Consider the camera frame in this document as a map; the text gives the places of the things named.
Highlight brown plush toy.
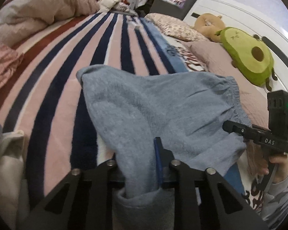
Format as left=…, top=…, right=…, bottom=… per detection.
left=194, top=13, right=227, bottom=43

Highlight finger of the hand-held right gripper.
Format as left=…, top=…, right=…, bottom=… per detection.
left=222, top=120, right=249, bottom=139

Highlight green avocado plush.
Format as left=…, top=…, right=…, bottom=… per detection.
left=219, top=27, right=279, bottom=92

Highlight grey-blue pants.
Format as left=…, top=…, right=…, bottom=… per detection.
left=76, top=65, right=252, bottom=230

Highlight pink checked cloth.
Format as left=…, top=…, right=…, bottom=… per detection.
left=0, top=44, right=24, bottom=101

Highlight pink pillow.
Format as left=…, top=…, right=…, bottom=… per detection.
left=184, top=41, right=269, bottom=130

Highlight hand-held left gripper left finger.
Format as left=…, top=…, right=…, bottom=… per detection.
left=16, top=159, right=125, bottom=230

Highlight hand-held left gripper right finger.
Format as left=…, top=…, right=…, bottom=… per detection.
left=154, top=136, right=270, bottom=230

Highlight person's right hand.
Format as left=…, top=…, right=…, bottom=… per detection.
left=256, top=152, right=288, bottom=181

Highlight floral pillow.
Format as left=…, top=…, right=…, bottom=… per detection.
left=144, top=13, right=209, bottom=42

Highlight white bed headboard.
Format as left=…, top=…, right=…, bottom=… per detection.
left=182, top=0, right=288, bottom=115

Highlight pink plaid duvet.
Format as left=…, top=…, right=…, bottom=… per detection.
left=0, top=0, right=100, bottom=51

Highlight white cloth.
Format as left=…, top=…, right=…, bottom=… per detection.
left=0, top=131, right=30, bottom=228

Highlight dark desk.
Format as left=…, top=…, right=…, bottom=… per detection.
left=149, top=0, right=190, bottom=21

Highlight person's right forearm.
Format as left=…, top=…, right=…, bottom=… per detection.
left=259, top=170, right=288, bottom=229

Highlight white down jacket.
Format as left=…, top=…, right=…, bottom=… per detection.
left=97, top=0, right=122, bottom=12

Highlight striped blanket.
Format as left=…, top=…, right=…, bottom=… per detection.
left=0, top=12, right=267, bottom=221

